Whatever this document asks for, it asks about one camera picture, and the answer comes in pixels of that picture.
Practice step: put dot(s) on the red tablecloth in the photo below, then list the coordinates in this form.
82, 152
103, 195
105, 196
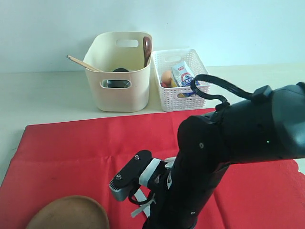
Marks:
81, 157

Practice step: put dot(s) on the white red milk carton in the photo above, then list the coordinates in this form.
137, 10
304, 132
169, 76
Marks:
182, 74

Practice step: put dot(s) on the brown wooden plate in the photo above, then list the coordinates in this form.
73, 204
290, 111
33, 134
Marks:
71, 212

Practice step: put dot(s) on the wooden chopstick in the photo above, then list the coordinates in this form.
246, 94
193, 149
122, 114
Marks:
83, 64

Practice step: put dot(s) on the yellow lemon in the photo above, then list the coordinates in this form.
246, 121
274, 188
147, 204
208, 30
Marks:
173, 83

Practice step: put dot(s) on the cream plastic storage bin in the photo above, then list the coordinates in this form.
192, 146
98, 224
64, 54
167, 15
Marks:
112, 50

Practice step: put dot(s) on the dark wooden spoon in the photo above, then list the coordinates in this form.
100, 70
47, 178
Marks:
147, 49

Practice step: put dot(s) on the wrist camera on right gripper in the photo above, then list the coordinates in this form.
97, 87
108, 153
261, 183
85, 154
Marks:
142, 170

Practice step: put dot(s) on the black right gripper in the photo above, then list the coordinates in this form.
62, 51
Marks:
157, 220

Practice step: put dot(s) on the brown egg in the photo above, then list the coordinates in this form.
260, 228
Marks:
166, 78

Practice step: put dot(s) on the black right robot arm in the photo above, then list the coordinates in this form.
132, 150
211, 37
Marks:
267, 125

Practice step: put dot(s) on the stainless steel cup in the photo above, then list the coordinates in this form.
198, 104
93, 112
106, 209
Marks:
118, 83

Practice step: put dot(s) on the white perforated plastic basket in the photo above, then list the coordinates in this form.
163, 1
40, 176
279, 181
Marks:
163, 60

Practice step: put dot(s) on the steel table knife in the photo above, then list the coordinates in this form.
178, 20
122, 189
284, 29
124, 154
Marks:
140, 196

